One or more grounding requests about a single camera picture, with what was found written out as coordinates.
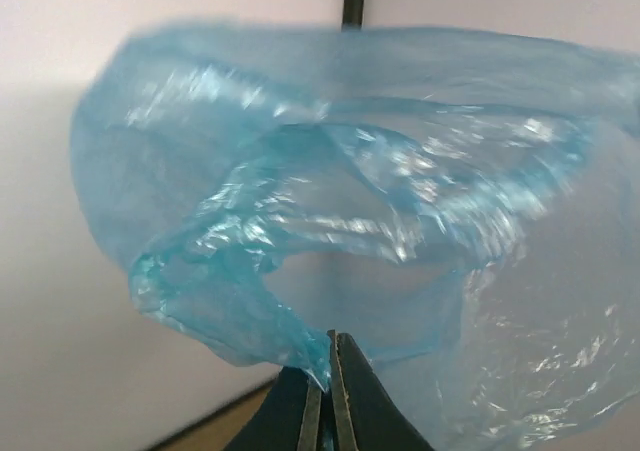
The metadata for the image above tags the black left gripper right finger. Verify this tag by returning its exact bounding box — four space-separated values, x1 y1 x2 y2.
328 330 433 451

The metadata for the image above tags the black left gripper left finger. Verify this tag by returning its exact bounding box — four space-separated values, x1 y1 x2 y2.
224 368 322 451

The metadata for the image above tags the blue translucent plastic trash bag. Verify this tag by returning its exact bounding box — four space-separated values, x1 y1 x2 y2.
70 23 639 450

